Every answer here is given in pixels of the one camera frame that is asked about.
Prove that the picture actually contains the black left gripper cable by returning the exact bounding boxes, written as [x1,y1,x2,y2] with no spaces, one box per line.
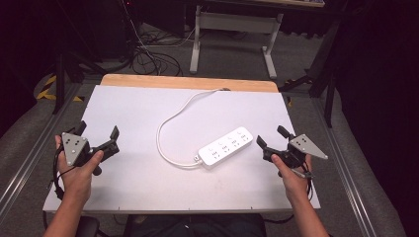
[51,146,78,202]

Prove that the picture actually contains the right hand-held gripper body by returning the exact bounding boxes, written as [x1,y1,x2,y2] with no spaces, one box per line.
[262,133,329,169]

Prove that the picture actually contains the white table board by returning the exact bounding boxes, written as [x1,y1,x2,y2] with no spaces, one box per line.
[42,84,321,215]

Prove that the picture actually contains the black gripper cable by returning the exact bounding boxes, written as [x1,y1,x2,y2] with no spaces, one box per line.
[262,166,314,225]
[51,146,78,202]

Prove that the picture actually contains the person's dark trousers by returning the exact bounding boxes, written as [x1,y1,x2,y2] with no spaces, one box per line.
[123,213,268,237]

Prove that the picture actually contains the white power strip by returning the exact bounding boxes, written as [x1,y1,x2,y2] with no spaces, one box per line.
[197,125,255,170]

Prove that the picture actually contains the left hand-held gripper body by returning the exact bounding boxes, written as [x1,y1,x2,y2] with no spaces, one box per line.
[60,130,121,167]

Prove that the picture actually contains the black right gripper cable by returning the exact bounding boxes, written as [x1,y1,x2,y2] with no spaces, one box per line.
[262,166,314,225]

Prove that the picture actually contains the person's right hand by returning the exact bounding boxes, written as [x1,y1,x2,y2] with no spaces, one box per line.
[270,153,314,203]

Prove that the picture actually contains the aluminium rail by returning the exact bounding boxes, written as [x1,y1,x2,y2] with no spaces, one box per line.
[310,98,377,237]
[0,82,84,215]

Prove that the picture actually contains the white power strip cable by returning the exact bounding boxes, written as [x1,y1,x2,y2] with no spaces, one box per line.
[156,88,222,169]

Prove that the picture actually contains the wooden table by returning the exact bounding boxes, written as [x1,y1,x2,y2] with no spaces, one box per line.
[100,73,280,94]

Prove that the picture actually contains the black metal stand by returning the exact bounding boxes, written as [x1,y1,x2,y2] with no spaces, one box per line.
[279,18,341,128]
[52,48,108,116]

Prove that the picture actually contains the tangle of floor cables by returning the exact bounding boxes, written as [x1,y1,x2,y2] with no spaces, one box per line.
[120,0,197,77]

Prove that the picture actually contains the dark curtain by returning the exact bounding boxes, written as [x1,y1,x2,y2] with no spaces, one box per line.
[332,0,419,237]

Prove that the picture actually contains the white metal desk frame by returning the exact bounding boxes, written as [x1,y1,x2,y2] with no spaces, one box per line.
[189,4,285,80]

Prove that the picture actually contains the black chair armrest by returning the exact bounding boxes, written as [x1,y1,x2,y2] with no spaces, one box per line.
[74,215,101,237]

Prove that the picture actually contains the person's left hand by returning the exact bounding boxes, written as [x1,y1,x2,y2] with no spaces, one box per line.
[53,133,105,199]

